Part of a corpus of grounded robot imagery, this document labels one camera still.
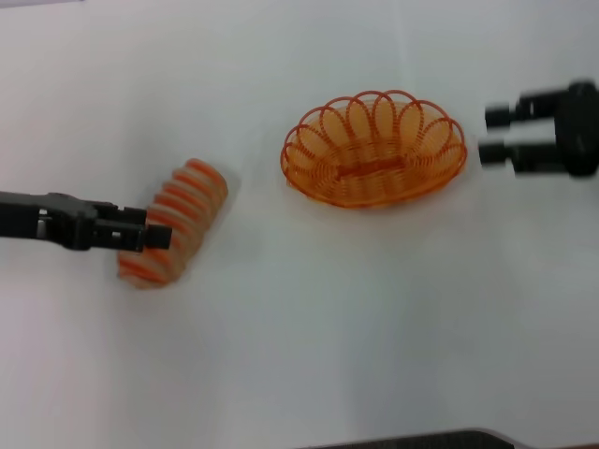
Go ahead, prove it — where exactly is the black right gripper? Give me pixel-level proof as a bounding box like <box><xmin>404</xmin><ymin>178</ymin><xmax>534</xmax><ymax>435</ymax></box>
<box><xmin>477</xmin><ymin>80</ymin><xmax>599</xmax><ymax>179</ymax></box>

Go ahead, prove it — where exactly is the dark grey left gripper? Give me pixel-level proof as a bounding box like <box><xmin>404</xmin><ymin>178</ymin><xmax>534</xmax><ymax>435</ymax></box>
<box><xmin>33</xmin><ymin>191</ymin><xmax>173</xmax><ymax>254</ymax></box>

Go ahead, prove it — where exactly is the orange striped toy bread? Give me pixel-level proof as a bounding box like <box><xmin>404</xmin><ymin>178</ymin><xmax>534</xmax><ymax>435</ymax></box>
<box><xmin>115</xmin><ymin>157</ymin><xmax>230</xmax><ymax>291</ymax></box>

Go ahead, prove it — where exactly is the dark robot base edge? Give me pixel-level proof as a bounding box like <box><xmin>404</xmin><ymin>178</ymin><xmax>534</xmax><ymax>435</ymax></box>
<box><xmin>299</xmin><ymin>427</ymin><xmax>518</xmax><ymax>449</ymax></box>

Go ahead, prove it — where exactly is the orange wire oval basket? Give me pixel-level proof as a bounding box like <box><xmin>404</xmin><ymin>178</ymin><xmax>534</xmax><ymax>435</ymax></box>
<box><xmin>280</xmin><ymin>86</ymin><xmax>468</xmax><ymax>210</ymax></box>

